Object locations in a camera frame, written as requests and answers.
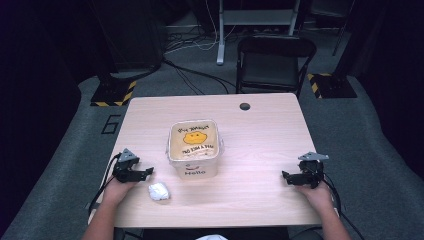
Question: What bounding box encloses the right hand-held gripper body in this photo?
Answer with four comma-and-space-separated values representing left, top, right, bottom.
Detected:
297, 151, 330, 190

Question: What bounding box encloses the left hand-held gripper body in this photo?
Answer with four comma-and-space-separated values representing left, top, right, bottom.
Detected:
111, 147, 141, 184

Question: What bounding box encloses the white paper ball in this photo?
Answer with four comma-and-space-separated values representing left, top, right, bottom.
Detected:
147, 181, 171, 202

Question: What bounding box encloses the beige bin with yellow face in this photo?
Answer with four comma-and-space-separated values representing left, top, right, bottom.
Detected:
165, 118, 225, 181

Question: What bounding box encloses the person's left hand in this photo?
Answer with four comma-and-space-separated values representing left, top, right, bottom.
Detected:
101, 177, 139, 204

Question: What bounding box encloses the person's right hand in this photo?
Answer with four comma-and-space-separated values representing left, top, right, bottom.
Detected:
295, 181, 335, 210

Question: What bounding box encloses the black yellow-striped stand base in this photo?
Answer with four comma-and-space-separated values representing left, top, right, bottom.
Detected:
90, 77, 138, 108
306, 72, 359, 100

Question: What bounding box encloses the person's white clothing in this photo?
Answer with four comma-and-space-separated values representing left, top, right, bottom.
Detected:
194, 233, 230, 240

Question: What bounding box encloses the black folding chair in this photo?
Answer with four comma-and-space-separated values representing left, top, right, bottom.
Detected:
235, 34, 318, 100

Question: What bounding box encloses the dark curtain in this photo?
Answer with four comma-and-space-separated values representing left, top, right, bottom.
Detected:
334, 0, 424, 174
0, 0, 116, 231

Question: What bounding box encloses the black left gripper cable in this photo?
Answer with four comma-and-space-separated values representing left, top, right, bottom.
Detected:
87, 152, 122, 215

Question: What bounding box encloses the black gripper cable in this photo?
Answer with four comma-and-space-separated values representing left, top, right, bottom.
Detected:
87, 152, 122, 215
321, 175, 368, 240

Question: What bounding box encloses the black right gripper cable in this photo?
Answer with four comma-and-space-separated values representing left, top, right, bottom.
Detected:
321, 175, 368, 240

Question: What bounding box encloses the black floor cable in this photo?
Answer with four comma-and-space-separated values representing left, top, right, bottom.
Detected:
162, 57, 238, 96

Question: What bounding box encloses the white floor cable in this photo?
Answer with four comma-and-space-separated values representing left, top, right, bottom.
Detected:
165, 0, 236, 55

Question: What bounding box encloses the white metal desk frame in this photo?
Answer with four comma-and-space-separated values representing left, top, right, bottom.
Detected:
216, 0, 302, 66

